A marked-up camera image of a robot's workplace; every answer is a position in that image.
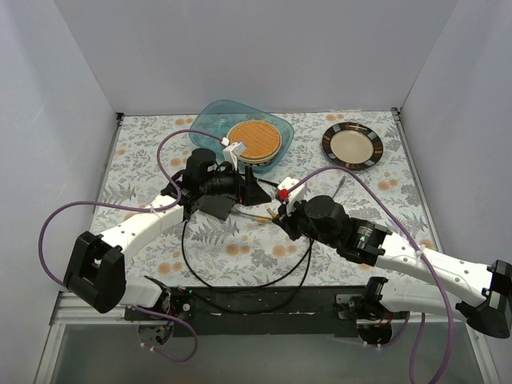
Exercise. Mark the floral table mat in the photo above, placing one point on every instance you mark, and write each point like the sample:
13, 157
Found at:
245, 250

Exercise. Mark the teal plastic container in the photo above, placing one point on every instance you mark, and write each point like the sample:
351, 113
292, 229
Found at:
219, 117

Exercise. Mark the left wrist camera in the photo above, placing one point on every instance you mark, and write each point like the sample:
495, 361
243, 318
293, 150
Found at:
231, 151

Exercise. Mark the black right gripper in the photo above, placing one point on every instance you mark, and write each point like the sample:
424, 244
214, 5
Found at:
289, 218

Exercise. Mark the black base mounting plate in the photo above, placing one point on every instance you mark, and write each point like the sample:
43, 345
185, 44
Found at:
335, 310

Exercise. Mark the orange woven coaster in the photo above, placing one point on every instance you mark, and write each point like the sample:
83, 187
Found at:
253, 125

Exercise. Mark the aluminium frame rail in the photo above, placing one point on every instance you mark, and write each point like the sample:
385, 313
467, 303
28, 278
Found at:
84, 346

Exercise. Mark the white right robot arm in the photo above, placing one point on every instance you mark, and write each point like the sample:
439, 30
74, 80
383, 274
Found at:
477, 293

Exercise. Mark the dark rimmed ceramic plate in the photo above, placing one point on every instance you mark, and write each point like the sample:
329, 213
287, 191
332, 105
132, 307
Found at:
352, 145

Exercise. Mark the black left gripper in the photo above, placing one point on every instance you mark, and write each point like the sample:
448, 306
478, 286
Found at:
246, 185

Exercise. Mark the black network switch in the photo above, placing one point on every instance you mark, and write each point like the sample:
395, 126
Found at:
224, 210

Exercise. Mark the striped cream bowl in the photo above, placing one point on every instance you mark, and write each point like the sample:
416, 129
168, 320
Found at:
260, 161

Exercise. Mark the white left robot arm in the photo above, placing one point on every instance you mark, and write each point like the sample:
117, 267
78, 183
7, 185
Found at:
97, 268

